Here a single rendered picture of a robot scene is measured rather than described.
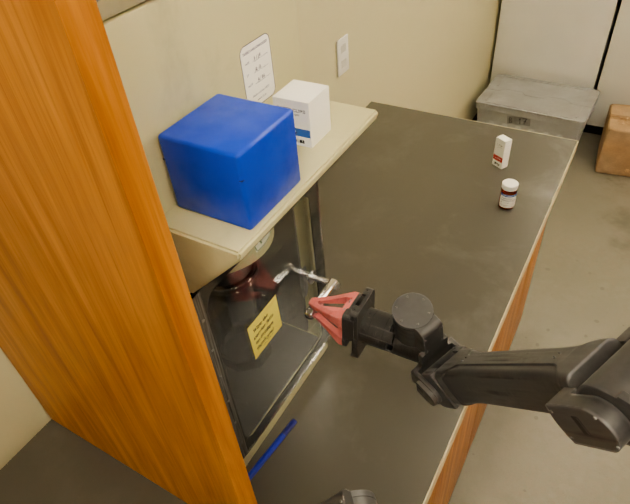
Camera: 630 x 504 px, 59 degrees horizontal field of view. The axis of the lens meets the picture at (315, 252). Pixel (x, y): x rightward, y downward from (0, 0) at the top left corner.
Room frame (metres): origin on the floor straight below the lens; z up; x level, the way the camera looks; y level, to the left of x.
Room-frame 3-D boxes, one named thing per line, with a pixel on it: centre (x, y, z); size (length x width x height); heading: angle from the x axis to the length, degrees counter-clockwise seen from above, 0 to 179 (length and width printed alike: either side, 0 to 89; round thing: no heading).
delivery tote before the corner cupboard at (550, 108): (2.89, -1.37, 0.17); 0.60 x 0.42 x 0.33; 54
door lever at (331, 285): (0.64, 0.01, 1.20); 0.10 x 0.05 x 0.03; 146
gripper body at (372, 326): (0.56, -0.08, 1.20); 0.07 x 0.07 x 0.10; 58
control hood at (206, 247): (0.57, 0.03, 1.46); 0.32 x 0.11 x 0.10; 146
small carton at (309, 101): (0.62, 0.00, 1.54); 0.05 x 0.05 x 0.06; 57
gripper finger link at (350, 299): (0.59, -0.02, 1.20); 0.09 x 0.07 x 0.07; 58
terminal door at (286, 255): (0.60, 0.07, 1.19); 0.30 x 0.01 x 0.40; 146
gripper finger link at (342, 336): (0.59, -0.02, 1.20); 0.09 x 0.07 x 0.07; 58
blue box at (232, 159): (0.51, 0.08, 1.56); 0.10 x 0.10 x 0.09; 56
